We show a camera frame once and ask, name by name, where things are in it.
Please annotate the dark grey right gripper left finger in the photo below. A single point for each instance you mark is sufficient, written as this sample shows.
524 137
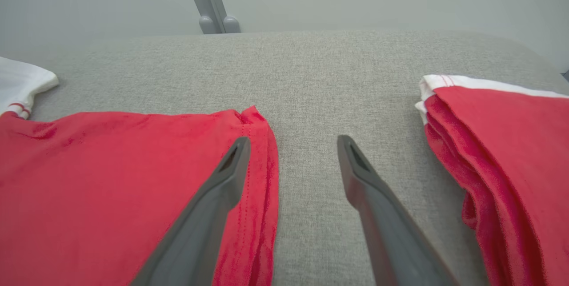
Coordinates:
209 219

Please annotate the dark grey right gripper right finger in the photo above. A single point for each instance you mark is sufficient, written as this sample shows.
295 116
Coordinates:
384 219

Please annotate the red and white jersey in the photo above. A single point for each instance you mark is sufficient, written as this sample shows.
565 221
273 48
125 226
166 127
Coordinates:
89 188

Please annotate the red garment with white trim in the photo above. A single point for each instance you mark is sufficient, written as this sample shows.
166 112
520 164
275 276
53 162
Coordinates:
511 143

